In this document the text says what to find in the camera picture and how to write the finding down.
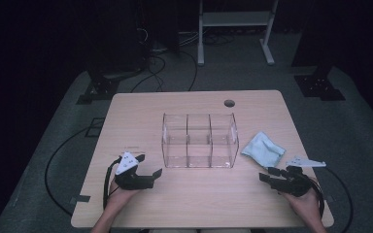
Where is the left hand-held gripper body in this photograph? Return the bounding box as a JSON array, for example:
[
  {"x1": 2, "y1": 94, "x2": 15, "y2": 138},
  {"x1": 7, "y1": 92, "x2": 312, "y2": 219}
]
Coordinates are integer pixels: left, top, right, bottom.
[{"x1": 114, "y1": 151, "x2": 155, "y2": 191}]

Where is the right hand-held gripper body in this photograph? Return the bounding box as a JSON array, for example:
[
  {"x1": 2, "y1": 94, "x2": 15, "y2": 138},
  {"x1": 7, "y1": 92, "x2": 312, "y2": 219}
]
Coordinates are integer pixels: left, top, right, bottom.
[{"x1": 273, "y1": 155, "x2": 327, "y2": 198}]

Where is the light blue cleaning cloth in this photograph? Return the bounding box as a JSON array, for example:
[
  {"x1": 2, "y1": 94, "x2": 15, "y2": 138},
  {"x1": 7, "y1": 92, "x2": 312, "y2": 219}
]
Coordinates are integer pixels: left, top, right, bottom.
[{"x1": 240, "y1": 130, "x2": 287, "y2": 169}]

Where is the clear acrylic divided organizer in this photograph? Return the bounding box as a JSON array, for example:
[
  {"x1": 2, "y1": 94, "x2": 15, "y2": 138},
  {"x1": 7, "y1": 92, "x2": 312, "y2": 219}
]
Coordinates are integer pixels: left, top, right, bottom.
[{"x1": 161, "y1": 112, "x2": 240, "y2": 170}]

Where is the person's left hand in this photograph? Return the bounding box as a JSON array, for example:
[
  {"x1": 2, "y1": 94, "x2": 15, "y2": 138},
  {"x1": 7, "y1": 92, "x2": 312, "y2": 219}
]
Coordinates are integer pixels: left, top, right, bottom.
[{"x1": 107, "y1": 179, "x2": 141, "y2": 213}]

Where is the person's right hand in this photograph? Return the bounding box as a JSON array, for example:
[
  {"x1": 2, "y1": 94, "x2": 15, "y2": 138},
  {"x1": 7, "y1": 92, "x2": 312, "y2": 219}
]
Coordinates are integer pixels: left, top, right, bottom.
[{"x1": 282, "y1": 184, "x2": 322, "y2": 225}]

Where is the black stand base with feet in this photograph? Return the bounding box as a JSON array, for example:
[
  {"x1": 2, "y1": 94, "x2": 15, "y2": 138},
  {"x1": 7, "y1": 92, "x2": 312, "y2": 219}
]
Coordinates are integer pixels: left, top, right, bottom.
[{"x1": 76, "y1": 66, "x2": 126, "y2": 106}]

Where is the black flat stand base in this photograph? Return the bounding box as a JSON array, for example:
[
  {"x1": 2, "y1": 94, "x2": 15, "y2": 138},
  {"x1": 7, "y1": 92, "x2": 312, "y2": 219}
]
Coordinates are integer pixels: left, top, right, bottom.
[{"x1": 292, "y1": 62, "x2": 347, "y2": 102}]

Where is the dark equipment rack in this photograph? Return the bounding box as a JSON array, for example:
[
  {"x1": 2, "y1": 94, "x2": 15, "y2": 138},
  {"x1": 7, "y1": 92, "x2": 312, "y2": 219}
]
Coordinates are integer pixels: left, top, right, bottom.
[{"x1": 86, "y1": 0, "x2": 151, "y2": 76}]

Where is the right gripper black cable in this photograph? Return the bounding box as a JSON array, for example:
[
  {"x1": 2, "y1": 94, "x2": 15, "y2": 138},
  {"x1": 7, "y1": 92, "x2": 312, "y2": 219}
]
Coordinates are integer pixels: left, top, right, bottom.
[{"x1": 306, "y1": 175, "x2": 325, "y2": 218}]

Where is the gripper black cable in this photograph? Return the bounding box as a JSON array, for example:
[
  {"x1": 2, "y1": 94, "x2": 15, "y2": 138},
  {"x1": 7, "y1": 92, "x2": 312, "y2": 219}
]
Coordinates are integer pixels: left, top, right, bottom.
[
  {"x1": 102, "y1": 157, "x2": 122, "y2": 211},
  {"x1": 306, "y1": 175, "x2": 325, "y2": 218}
]

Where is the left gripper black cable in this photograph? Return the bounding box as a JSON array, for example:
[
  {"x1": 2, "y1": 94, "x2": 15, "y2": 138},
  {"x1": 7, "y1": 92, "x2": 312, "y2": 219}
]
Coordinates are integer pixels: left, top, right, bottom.
[{"x1": 102, "y1": 157, "x2": 122, "y2": 211}]

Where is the long black floor cable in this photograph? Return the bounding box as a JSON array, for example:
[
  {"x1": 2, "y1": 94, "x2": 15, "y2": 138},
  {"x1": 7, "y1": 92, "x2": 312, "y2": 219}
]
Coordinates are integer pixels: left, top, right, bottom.
[
  {"x1": 44, "y1": 125, "x2": 93, "y2": 217},
  {"x1": 323, "y1": 166, "x2": 355, "y2": 233}
]

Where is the white floor cables bundle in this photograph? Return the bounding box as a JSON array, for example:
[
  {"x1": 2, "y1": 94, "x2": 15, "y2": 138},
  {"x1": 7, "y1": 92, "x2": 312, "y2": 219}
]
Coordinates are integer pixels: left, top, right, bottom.
[{"x1": 178, "y1": 30, "x2": 202, "y2": 47}]

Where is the black cable tangle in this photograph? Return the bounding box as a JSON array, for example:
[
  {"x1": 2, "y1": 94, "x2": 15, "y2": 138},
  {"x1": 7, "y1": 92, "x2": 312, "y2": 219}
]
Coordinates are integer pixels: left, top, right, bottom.
[{"x1": 203, "y1": 31, "x2": 237, "y2": 47}]

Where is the white metal stand frame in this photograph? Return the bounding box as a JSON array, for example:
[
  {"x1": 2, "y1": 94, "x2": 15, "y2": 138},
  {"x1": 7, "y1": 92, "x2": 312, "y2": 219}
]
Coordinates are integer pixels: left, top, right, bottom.
[{"x1": 197, "y1": 0, "x2": 280, "y2": 67}]

